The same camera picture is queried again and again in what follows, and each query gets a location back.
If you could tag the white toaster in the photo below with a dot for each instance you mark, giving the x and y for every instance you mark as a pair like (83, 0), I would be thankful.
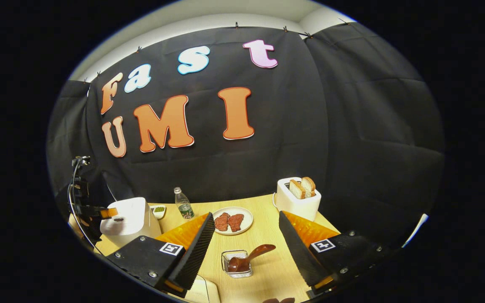
(297, 208)

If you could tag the white round plate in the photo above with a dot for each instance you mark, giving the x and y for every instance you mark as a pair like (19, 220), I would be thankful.
(246, 214)

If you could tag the small white dish with greens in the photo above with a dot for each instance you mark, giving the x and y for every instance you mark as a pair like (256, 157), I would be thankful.
(158, 214)

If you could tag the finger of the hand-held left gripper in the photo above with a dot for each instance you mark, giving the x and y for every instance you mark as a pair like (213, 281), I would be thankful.
(108, 212)

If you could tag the clear plastic water bottle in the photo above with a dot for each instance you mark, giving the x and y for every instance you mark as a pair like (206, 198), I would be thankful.
(185, 208)

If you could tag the beige rice container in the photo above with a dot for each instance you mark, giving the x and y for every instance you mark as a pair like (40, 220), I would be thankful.
(202, 292)

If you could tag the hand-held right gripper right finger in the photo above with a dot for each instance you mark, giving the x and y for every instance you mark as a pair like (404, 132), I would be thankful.
(299, 256)

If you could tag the black backdrop cloth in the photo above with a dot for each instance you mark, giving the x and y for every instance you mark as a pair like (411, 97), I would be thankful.
(310, 126)

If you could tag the white rice cooker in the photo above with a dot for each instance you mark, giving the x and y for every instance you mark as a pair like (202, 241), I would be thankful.
(135, 214)

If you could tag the dark wooden spoon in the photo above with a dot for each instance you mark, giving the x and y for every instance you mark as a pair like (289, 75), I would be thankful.
(261, 249)

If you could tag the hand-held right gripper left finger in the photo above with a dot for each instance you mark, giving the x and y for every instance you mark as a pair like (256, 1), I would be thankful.
(194, 256)

